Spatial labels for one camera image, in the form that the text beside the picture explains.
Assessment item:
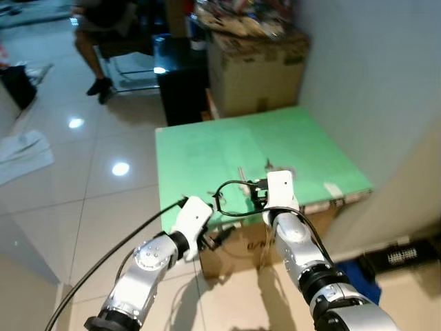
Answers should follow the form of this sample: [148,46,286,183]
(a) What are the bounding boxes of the small keys with tag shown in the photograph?
[264,159,298,174]

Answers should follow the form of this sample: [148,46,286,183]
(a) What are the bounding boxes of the printed cardboard box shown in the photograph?
[198,197,374,280]

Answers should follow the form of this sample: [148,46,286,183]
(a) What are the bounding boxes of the green table cover sheet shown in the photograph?
[155,106,373,232]

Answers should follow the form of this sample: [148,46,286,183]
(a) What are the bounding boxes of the white tape patch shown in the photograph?
[323,182,344,200]

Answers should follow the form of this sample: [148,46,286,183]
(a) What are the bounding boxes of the large plain cardboard box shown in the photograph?
[207,29,311,119]

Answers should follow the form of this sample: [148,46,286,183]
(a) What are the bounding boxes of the black cabinet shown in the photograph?
[155,34,212,127]

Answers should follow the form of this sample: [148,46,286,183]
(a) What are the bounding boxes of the blue cloth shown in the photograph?
[336,257,384,305]

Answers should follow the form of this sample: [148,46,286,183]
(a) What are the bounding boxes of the pile of packaged goods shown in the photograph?
[192,0,298,39]

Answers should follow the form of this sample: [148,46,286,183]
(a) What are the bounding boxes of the white plastic sheet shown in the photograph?
[0,130,55,185]

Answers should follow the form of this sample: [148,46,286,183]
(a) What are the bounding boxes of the seated person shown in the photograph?
[71,0,142,106]

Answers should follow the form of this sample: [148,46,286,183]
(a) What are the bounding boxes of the black bag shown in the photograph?
[0,64,39,111]

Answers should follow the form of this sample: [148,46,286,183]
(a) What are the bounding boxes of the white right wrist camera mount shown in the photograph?
[265,170,301,213]

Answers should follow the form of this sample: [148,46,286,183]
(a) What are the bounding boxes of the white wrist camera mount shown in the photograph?
[265,170,301,213]
[169,196,214,261]

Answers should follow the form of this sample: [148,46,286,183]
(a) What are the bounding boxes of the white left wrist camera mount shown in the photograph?
[169,196,214,261]

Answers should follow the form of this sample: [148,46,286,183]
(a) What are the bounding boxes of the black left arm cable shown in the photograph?
[43,197,190,331]

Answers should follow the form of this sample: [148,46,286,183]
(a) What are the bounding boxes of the metal frame chair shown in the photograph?
[93,31,166,94]

